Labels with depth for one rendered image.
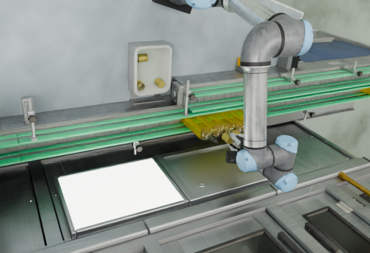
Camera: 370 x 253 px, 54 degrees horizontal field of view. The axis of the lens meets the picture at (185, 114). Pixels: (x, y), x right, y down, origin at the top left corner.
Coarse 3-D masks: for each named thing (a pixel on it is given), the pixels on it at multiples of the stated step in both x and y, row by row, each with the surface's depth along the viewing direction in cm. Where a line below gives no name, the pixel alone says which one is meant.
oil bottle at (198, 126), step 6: (186, 120) 170; (192, 120) 165; (198, 120) 165; (192, 126) 165; (198, 126) 160; (204, 126) 160; (210, 126) 160; (198, 132) 160; (204, 132) 157; (210, 132) 158; (204, 138) 158
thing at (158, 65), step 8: (136, 48) 157; (144, 48) 155; (152, 48) 157; (160, 48) 166; (168, 48) 160; (136, 56) 155; (152, 56) 166; (160, 56) 168; (168, 56) 163; (136, 64) 156; (144, 64) 166; (152, 64) 168; (160, 64) 170; (168, 64) 164; (136, 72) 158; (144, 72) 168; (152, 72) 169; (160, 72) 171; (168, 72) 165; (136, 80) 159; (144, 80) 169; (152, 80) 171; (168, 80) 167; (136, 88) 161; (152, 88) 169; (160, 88) 170; (168, 88) 169
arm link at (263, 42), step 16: (256, 32) 111; (272, 32) 110; (256, 48) 110; (272, 48) 111; (240, 64) 116; (256, 64) 111; (256, 80) 113; (256, 96) 114; (256, 112) 116; (256, 128) 117; (256, 144) 118; (240, 160) 121; (256, 160) 119; (272, 160) 121
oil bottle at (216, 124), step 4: (200, 116) 169; (204, 116) 168; (208, 116) 168; (212, 116) 168; (204, 120) 166; (208, 120) 164; (212, 120) 164; (216, 120) 165; (212, 124) 161; (216, 124) 161; (220, 124) 161; (216, 128) 159; (220, 128) 160; (224, 128) 161; (216, 132) 160; (216, 136) 161
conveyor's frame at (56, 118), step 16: (304, 64) 211; (320, 64) 213; (336, 64) 215; (352, 64) 217; (368, 64) 223; (176, 80) 173; (192, 80) 174; (208, 80) 175; (224, 80) 177; (240, 80) 181; (48, 112) 155; (64, 112) 156; (80, 112) 157; (96, 112) 158; (112, 112) 159; (128, 112) 160; (144, 112) 163; (0, 128) 140; (16, 128) 140
